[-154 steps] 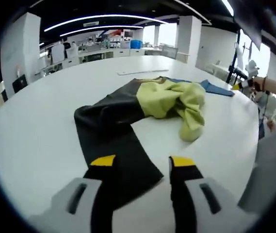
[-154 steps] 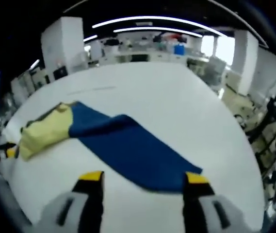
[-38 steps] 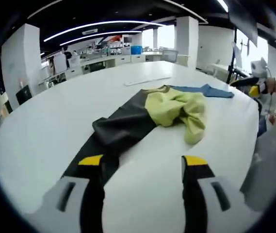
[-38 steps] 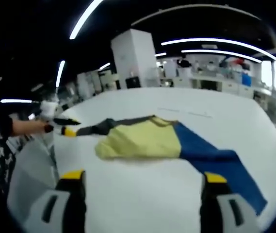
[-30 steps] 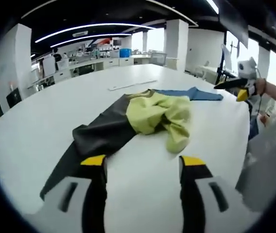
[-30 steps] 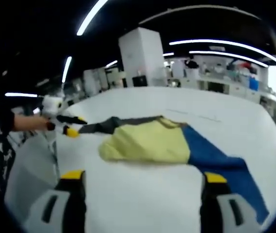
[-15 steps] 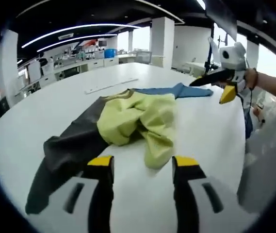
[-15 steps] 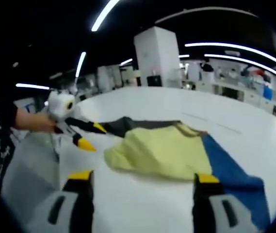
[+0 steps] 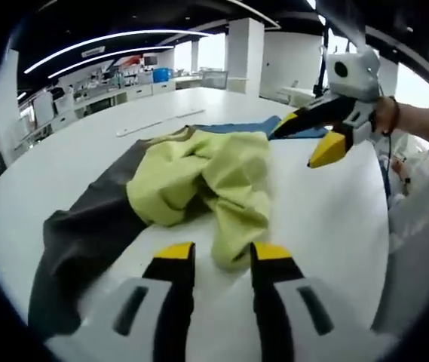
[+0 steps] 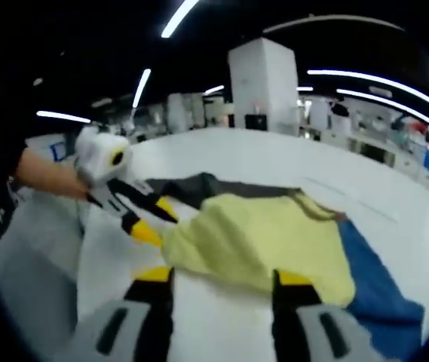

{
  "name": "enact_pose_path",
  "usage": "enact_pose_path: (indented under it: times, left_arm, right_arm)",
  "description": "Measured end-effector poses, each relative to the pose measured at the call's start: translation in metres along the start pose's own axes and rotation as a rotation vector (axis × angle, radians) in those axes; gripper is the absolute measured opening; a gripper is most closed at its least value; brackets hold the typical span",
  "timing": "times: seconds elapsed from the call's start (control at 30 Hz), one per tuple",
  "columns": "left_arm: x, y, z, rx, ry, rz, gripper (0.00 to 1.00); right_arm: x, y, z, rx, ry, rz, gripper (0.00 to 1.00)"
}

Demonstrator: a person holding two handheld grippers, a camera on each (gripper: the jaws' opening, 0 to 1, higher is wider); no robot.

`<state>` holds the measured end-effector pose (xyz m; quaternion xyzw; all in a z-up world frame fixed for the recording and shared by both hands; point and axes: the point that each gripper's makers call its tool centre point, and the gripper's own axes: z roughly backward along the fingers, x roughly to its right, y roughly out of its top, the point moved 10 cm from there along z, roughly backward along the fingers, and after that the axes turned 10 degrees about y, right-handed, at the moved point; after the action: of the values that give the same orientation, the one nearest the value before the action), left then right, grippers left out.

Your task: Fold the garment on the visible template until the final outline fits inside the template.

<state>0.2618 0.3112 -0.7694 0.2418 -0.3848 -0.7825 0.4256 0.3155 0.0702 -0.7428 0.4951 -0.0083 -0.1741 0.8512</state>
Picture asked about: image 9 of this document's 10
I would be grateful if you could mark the white square pillar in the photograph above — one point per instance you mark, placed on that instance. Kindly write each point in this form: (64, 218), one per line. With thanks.
(245, 56)
(5, 113)

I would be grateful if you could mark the straight ceiling light strip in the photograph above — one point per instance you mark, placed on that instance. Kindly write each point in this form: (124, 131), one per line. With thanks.
(311, 3)

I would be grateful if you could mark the white lab counter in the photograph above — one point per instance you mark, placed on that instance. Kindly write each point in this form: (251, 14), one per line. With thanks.
(138, 90)

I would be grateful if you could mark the blue bin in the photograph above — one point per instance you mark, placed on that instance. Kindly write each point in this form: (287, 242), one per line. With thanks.
(162, 75)

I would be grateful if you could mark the black tripod stand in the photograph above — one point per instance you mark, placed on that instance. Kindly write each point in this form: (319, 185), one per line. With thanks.
(320, 75)

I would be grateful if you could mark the long curved ceiling light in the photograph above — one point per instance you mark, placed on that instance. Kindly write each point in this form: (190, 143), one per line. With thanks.
(86, 41)

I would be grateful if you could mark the person's right hand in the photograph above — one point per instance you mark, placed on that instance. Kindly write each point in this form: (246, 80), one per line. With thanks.
(385, 115)

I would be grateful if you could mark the white flat strip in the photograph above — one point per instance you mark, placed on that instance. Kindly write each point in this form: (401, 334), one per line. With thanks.
(161, 121)

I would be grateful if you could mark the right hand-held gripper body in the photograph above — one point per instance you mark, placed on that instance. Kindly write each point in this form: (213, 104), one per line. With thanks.
(353, 81)

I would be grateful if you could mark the white desk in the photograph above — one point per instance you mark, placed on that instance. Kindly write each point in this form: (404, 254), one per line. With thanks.
(301, 90)

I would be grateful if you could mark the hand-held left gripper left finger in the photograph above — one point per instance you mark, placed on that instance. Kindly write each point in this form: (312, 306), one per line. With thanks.
(172, 286)

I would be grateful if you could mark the slim white pillar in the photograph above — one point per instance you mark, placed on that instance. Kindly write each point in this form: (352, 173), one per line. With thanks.
(195, 56)

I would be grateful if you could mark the white tall cabinet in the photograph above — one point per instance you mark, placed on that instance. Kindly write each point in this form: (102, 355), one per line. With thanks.
(44, 109)

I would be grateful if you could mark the grey desk partition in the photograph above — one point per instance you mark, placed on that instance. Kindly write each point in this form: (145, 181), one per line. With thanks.
(214, 80)

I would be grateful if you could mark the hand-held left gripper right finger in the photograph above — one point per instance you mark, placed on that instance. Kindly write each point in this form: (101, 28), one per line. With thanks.
(270, 286)

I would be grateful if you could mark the short curved ceiling light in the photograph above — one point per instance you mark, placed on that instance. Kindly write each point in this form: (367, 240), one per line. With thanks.
(123, 51)

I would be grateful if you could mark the yellow blue brown garment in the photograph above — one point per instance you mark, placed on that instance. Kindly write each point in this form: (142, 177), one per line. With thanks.
(206, 169)

